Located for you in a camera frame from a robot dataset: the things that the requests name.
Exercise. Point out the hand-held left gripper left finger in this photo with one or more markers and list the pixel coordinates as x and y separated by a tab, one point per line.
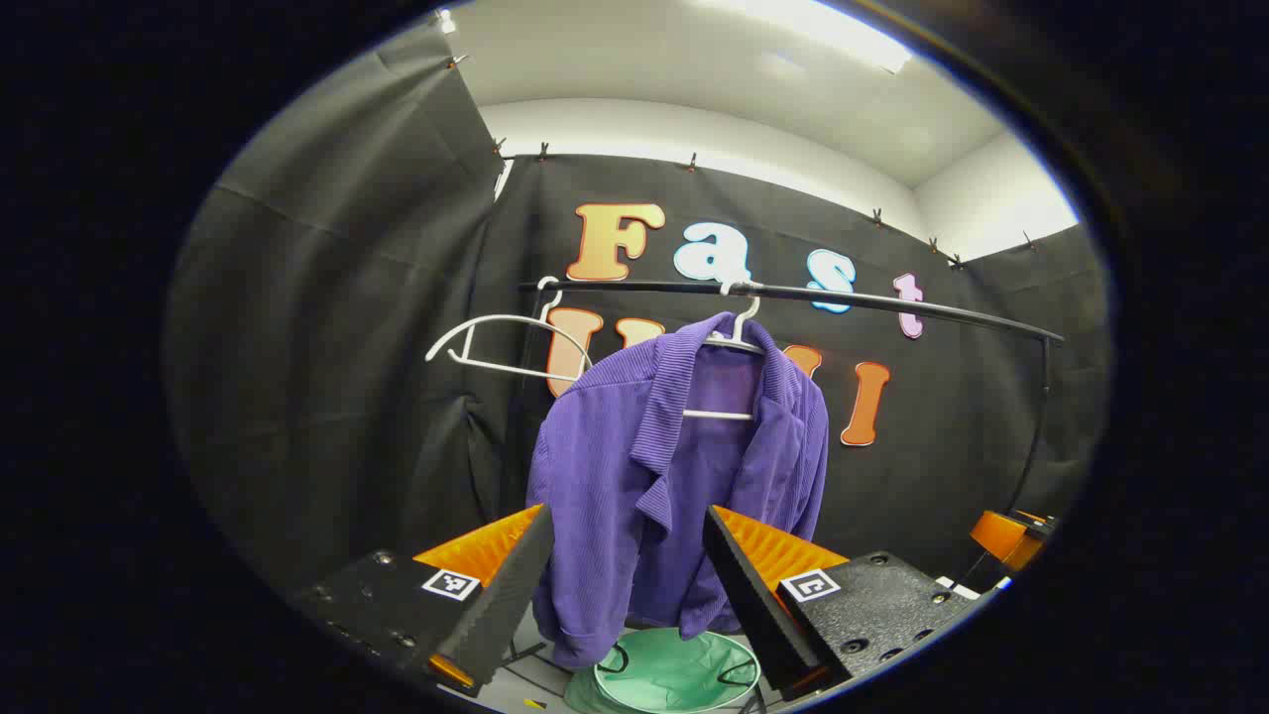
506	605

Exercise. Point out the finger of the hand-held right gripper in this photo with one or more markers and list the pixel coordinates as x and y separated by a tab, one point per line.
1001	535

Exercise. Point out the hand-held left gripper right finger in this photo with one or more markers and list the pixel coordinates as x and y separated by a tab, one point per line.
753	605

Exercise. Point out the green laundry hamper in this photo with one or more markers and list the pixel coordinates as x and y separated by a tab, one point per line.
674	674

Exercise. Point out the purple ribbed jacket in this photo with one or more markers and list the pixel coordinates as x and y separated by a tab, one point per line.
605	466

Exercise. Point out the white clothes hanger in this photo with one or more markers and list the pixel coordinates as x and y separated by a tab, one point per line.
496	318
714	415

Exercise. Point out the black garment rack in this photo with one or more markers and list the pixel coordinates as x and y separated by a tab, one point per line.
892	302

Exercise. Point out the black backdrop cloth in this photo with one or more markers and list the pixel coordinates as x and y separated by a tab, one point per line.
327	347

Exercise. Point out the long ceiling light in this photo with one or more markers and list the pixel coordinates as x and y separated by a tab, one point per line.
843	35

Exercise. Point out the small ceiling light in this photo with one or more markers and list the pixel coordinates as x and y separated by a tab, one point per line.
447	20

